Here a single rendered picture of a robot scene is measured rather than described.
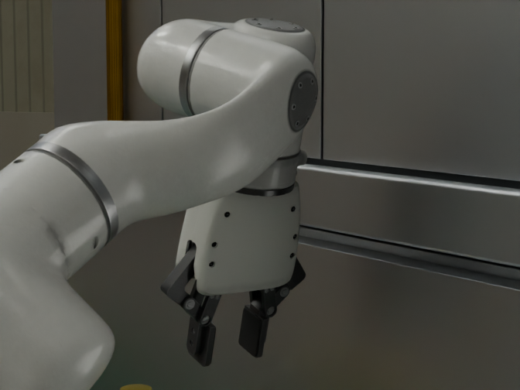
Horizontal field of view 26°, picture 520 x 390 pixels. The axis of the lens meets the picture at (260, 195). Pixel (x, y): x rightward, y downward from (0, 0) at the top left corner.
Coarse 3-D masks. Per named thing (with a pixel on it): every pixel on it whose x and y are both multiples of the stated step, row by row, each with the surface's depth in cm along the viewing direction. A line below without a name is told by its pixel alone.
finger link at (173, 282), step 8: (192, 248) 96; (184, 256) 96; (192, 256) 96; (184, 264) 96; (192, 264) 96; (176, 272) 96; (184, 272) 96; (192, 272) 96; (168, 280) 96; (176, 280) 95; (184, 280) 96; (160, 288) 96; (168, 288) 95; (176, 288) 96; (184, 288) 96; (168, 296) 96; (176, 296) 96; (184, 296) 96
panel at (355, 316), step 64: (320, 256) 109; (384, 256) 103; (320, 320) 110; (384, 320) 102; (448, 320) 95; (512, 320) 89; (256, 384) 120; (320, 384) 110; (384, 384) 102; (448, 384) 95; (512, 384) 89
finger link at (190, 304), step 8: (184, 304) 97; (192, 304) 97; (192, 312) 97; (192, 320) 99; (192, 328) 99; (200, 328) 98; (208, 328) 98; (192, 336) 99; (200, 336) 99; (208, 336) 98; (192, 344) 100; (200, 344) 99; (208, 344) 99; (192, 352) 99; (200, 352) 100; (208, 352) 99; (200, 360) 100; (208, 360) 99
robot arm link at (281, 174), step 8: (304, 152) 98; (280, 160) 93; (288, 160) 93; (296, 160) 95; (304, 160) 98; (272, 168) 93; (280, 168) 93; (288, 168) 94; (296, 168) 96; (264, 176) 93; (272, 176) 93; (280, 176) 93; (288, 176) 94; (248, 184) 93; (256, 184) 93; (264, 184) 93; (272, 184) 93; (280, 184) 94; (288, 184) 95
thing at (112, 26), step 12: (108, 0) 143; (120, 0) 144; (108, 12) 144; (120, 12) 144; (108, 24) 144; (120, 24) 144; (108, 36) 144; (120, 36) 144; (108, 48) 144; (120, 48) 144; (108, 60) 144; (120, 60) 145; (108, 72) 145; (120, 72) 145; (108, 84) 145; (120, 84) 145; (108, 96) 145; (120, 96) 145; (108, 108) 145; (120, 108) 145; (108, 120) 145; (120, 120) 145
